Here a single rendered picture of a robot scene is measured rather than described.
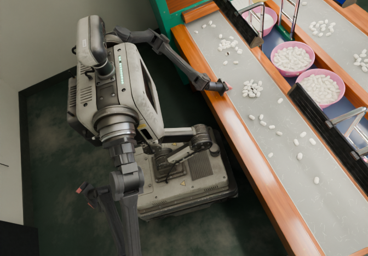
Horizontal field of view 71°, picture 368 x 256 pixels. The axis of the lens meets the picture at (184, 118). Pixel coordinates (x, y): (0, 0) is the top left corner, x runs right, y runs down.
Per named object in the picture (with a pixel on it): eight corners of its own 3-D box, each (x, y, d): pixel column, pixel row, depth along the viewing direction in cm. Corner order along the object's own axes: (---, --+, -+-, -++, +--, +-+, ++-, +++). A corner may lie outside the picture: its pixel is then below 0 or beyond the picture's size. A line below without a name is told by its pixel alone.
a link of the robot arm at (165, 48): (150, 47, 163) (159, 33, 159) (155, 48, 168) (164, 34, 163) (196, 92, 152) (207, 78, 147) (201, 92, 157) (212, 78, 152)
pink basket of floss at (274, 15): (269, 43, 190) (270, 33, 182) (235, 37, 200) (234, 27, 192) (280, 19, 200) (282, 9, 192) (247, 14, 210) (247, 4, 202)
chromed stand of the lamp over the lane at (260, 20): (239, 67, 185) (237, 14, 147) (226, 49, 196) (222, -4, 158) (263, 56, 185) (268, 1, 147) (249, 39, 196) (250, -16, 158)
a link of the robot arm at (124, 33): (144, 39, 168) (151, 25, 164) (160, 52, 168) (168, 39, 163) (103, 42, 128) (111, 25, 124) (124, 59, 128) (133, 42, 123)
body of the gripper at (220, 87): (221, 77, 163) (212, 76, 160) (228, 89, 158) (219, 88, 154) (216, 85, 168) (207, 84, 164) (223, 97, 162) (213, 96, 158)
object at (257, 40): (251, 49, 143) (251, 39, 137) (206, -8, 177) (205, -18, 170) (264, 43, 143) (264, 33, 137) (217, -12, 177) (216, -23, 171)
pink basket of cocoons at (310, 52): (294, 88, 167) (297, 79, 159) (261, 68, 180) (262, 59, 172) (320, 63, 172) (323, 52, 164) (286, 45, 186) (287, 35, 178)
